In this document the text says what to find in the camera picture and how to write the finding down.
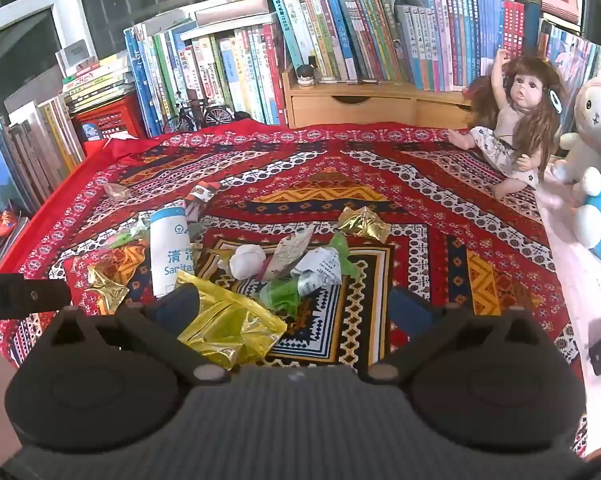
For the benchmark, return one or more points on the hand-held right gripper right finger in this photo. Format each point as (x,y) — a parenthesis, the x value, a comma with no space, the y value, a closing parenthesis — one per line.
(411,311)

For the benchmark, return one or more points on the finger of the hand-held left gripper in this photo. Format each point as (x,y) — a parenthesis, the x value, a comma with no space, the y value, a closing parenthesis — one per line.
(48,297)

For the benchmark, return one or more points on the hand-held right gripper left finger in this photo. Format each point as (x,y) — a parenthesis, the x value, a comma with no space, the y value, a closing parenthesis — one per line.
(175,306)

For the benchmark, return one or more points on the large gold foil wrapper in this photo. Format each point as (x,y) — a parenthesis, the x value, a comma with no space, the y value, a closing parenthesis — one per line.
(230,320)

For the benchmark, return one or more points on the row of large dark books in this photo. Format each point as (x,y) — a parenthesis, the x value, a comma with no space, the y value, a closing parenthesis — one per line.
(35,160)

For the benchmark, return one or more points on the stack of flat books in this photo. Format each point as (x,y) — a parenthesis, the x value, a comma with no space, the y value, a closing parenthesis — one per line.
(98,80)

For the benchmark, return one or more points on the row of tall blue books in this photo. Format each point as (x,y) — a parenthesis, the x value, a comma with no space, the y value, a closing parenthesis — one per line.
(205,75)

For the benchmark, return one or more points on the row of colourful thin books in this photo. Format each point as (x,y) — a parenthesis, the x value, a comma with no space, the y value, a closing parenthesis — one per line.
(405,35)

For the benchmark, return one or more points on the row of pale blue books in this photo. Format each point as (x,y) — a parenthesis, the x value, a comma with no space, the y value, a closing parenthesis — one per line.
(570,55)

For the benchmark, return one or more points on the white paper bag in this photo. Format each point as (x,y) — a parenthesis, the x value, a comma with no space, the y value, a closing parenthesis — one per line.
(168,255)

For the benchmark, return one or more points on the green clear wrapper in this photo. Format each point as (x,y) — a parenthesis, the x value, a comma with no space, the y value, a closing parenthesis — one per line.
(133,232)

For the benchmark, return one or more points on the white crumpled tissue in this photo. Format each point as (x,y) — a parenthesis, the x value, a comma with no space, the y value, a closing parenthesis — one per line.
(248,260)

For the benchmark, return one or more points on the crumpled white paper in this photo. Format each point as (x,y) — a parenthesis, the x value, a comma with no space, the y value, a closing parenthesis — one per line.
(320,267)

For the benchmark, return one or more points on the green plastic wrapper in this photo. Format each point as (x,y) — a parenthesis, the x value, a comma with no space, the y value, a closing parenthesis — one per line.
(280,297)

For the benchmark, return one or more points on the red white wrapper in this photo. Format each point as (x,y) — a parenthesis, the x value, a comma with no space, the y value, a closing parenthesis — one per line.
(200,197)

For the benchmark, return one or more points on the clear plastic wrapper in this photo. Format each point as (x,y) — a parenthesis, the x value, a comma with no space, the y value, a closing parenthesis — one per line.
(116,191)

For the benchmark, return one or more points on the beige paper wrapper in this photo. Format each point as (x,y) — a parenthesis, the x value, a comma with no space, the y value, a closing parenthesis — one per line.
(290,252)

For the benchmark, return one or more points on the patterned red tablecloth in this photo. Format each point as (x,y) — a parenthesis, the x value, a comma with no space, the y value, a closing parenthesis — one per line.
(430,185)

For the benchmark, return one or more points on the pink cloth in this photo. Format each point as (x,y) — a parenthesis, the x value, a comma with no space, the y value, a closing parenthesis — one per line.
(580,285)

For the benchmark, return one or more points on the red plastic crate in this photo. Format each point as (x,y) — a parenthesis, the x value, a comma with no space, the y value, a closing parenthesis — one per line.
(110,117)

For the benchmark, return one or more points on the miniature black bicycle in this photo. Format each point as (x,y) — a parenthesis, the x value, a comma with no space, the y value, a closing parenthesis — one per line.
(215,115)

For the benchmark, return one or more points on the wooden drawer shelf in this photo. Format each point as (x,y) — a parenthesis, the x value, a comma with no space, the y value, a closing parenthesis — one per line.
(380,105)

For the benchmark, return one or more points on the long-haired doll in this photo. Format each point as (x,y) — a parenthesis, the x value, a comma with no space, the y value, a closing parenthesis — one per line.
(525,90)

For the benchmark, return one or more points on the small black-haired figurine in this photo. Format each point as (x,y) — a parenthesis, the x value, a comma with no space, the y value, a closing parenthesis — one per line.
(308,76)

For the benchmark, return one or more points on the white rabbit plush toy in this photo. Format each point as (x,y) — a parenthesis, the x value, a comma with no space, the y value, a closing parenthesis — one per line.
(597,110)

